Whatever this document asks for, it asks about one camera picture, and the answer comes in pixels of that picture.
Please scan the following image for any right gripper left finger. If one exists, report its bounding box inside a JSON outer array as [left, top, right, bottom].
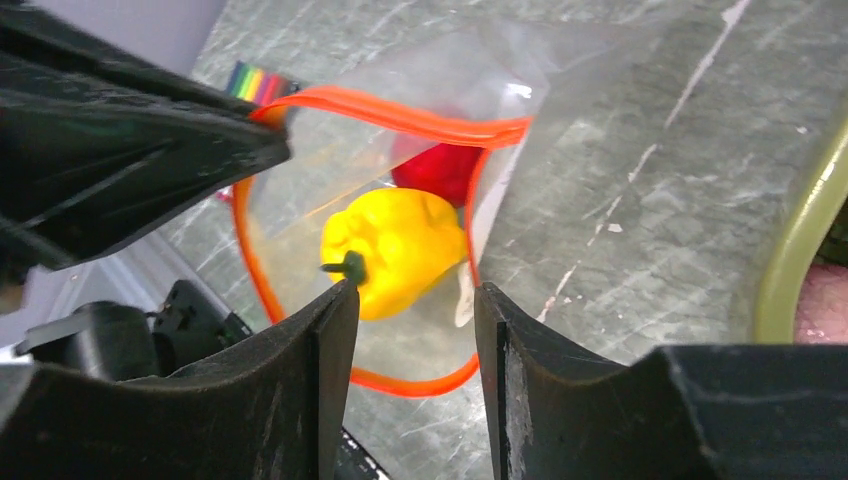
[[1, 282, 359, 479]]

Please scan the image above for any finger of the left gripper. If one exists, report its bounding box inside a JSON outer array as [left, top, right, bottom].
[[1, 6, 290, 272]]

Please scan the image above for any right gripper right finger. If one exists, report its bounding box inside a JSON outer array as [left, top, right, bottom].
[[475, 283, 847, 479]]

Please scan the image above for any yellow bell pepper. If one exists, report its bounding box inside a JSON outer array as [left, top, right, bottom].
[[320, 187, 468, 321]]

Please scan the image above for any clear zip top bag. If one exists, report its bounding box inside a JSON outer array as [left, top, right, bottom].
[[230, 19, 564, 399]]

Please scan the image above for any red pomegranate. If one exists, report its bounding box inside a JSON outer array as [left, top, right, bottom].
[[390, 135, 483, 209]]

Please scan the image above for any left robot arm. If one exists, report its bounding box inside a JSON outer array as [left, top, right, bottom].
[[1, 1, 290, 381]]

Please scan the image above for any purple onion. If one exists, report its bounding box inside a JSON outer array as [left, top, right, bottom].
[[794, 264, 847, 344]]

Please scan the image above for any colored marker pack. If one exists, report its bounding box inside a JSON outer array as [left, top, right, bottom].
[[215, 60, 299, 203]]

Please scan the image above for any olive green plastic bin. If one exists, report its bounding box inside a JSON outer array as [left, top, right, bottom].
[[750, 117, 847, 344]]

